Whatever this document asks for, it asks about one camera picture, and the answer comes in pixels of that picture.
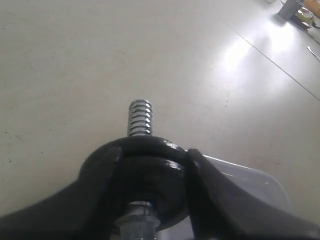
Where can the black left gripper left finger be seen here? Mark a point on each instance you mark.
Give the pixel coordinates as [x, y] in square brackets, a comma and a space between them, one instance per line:
[81, 211]

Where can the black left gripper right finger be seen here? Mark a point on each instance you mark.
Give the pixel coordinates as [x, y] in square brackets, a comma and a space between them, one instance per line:
[221, 210]

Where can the black weight plate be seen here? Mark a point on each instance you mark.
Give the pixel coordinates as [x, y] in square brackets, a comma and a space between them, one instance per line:
[141, 145]
[158, 179]

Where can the chrome threaded dumbbell bar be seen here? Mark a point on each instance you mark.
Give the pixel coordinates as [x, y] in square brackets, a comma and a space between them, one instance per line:
[140, 118]

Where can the white plastic tray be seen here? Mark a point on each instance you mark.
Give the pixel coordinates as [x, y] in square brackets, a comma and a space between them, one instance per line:
[257, 183]

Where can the chrome spin-lock nut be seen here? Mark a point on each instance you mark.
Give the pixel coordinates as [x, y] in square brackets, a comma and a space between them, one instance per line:
[139, 222]

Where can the colourful background packet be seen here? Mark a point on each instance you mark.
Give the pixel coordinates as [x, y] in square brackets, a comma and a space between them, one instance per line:
[310, 12]

